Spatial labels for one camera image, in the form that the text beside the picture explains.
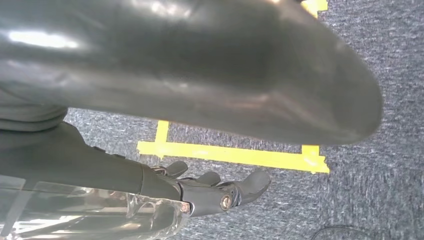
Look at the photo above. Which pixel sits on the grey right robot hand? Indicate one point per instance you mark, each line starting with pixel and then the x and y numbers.
pixel 99 165

